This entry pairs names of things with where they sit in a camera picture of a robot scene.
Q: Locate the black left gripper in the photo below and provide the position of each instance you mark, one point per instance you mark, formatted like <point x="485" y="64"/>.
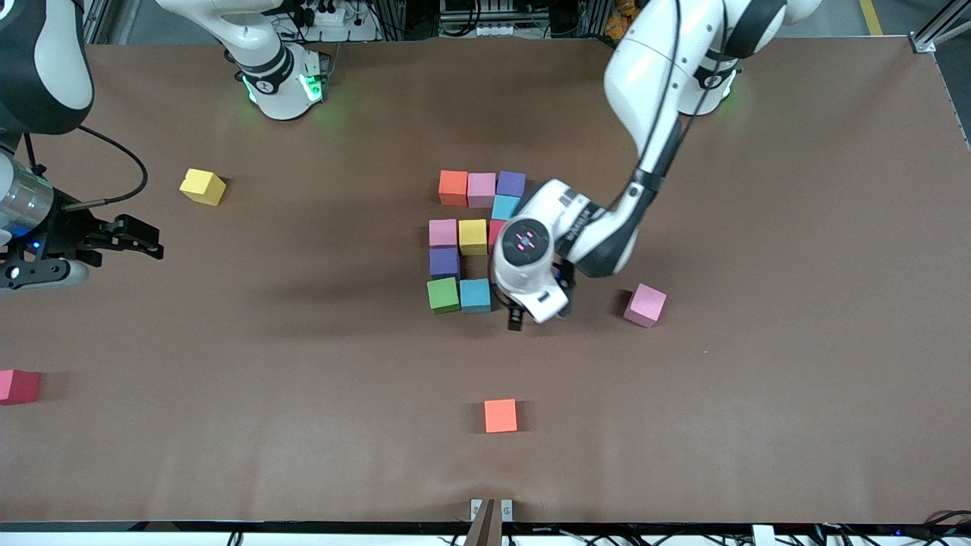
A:
<point x="515" y="323"/>

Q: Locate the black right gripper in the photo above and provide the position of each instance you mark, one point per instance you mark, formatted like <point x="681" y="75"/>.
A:
<point x="70" y="236"/>

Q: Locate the blue foam cube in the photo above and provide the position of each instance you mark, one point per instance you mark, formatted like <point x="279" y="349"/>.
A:
<point x="476" y="296"/>
<point x="505" y="208"/>

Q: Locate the green foam cube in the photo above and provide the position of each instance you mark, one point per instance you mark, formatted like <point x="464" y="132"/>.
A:
<point x="444" y="295"/>

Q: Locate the red foam cube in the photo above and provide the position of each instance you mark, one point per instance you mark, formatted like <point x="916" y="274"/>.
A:
<point x="18" y="386"/>
<point x="494" y="231"/>

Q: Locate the light purple foam cube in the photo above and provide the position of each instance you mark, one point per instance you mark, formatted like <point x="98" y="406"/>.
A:
<point x="444" y="262"/>

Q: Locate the yellow foam cube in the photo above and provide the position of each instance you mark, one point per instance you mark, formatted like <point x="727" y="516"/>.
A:
<point x="202" y="186"/>
<point x="472" y="237"/>

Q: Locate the pink foam cube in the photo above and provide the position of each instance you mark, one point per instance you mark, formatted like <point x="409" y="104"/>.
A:
<point x="482" y="189"/>
<point x="645" y="305"/>
<point x="443" y="233"/>

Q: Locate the dark violet foam cube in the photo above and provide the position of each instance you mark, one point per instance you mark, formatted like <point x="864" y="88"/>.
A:
<point x="511" y="183"/>

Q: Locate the orange foam cube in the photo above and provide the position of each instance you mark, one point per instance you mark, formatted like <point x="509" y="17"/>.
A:
<point x="454" y="188"/>
<point x="501" y="415"/>

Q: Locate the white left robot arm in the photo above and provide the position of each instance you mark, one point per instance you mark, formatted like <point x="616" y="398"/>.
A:
<point x="660" y="61"/>

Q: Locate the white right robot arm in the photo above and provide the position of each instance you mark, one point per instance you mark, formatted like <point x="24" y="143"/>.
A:
<point x="38" y="61"/>

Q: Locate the large table cover sheet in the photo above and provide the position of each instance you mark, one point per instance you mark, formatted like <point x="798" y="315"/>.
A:
<point x="227" y="455"/>

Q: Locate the white power strip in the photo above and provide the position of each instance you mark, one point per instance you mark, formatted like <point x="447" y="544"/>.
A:
<point x="334" y="17"/>
<point x="485" y="30"/>

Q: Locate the bag of orange snacks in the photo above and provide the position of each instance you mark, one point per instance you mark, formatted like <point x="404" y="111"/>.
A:
<point x="622" y="19"/>

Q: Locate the small metal bracket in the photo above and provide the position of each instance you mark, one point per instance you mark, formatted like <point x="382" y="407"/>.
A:
<point x="476" y="509"/>

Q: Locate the aluminium frame profile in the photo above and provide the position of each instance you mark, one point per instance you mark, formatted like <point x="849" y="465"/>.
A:
<point x="114" y="19"/>
<point x="941" y="26"/>

